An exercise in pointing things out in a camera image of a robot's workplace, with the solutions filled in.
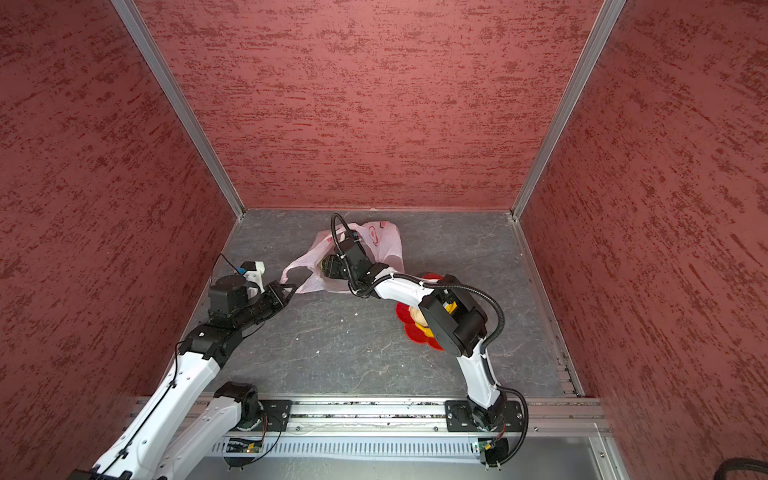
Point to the red flower-shaped bowl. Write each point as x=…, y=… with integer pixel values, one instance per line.
x=414, y=334

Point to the green fake fruit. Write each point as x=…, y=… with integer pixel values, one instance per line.
x=332, y=267

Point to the beige fake fruit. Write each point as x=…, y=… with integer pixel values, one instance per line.
x=417, y=316

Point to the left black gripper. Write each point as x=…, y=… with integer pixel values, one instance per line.
x=273, y=289

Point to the white slotted cable duct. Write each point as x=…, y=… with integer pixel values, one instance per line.
x=425, y=448

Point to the left aluminium corner post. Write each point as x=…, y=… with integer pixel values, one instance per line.
x=131, y=18

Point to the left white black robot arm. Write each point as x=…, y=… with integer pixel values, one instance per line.
x=156, y=445

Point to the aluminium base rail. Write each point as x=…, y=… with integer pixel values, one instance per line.
x=429, y=416

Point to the right aluminium corner post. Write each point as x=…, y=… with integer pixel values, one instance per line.
x=604, y=23

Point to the pink plastic bag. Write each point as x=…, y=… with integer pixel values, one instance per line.
x=381, y=241

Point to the aluminium corner post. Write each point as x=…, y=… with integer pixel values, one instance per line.
x=131, y=18
x=604, y=23

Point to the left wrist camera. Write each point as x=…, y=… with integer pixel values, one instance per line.
x=232, y=293

